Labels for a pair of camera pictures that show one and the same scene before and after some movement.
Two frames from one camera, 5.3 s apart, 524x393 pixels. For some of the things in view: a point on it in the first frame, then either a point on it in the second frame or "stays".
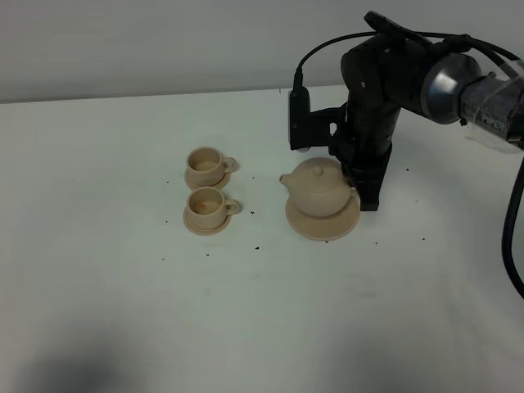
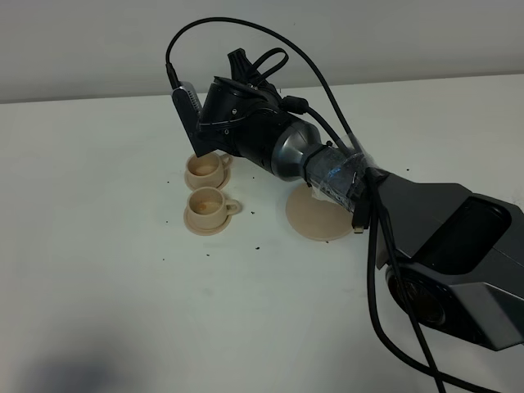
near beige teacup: x=208 y=208 stays
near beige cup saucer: x=206 y=232 stays
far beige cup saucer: x=191 y=185 stays
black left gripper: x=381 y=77 -> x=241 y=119
